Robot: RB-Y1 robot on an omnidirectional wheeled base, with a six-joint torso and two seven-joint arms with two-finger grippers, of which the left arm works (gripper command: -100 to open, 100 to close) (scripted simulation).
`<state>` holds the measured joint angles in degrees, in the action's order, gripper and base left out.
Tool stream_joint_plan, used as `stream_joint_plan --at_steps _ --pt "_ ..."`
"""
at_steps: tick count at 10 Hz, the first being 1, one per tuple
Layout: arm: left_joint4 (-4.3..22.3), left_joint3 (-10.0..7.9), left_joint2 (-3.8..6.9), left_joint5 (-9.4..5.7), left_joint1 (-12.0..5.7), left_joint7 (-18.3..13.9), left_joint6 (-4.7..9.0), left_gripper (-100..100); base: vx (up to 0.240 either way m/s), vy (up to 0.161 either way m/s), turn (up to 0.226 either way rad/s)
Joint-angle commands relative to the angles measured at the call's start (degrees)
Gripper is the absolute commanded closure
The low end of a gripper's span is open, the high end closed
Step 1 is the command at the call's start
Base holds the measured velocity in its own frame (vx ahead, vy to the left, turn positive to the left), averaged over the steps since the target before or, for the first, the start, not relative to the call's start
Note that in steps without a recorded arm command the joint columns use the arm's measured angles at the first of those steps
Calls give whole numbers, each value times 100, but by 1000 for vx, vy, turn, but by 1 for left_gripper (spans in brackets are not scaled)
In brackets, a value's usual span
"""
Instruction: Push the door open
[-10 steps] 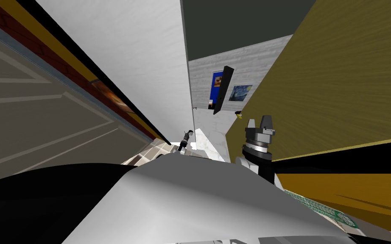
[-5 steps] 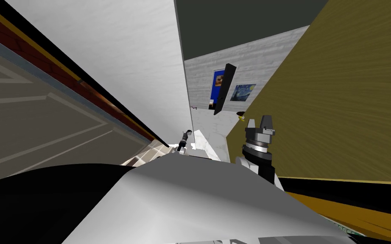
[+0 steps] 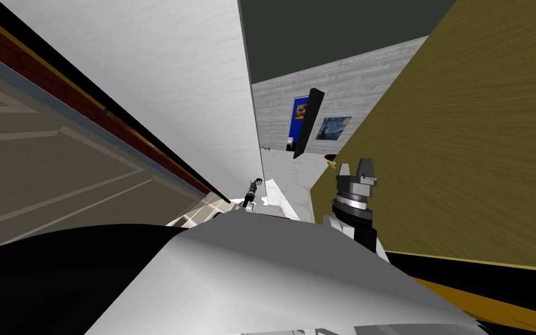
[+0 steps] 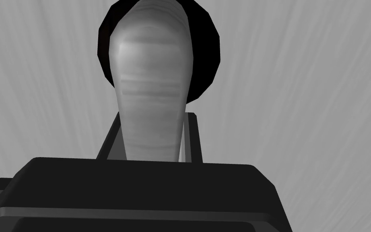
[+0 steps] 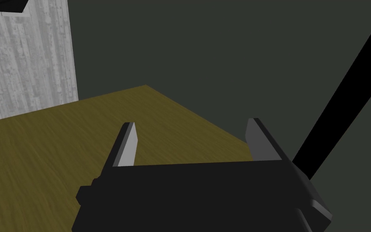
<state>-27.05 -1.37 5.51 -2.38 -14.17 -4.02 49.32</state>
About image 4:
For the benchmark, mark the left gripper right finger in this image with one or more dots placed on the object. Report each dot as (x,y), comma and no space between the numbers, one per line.
(192,141)

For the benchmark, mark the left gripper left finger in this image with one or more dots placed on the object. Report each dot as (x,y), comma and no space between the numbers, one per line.
(113,148)

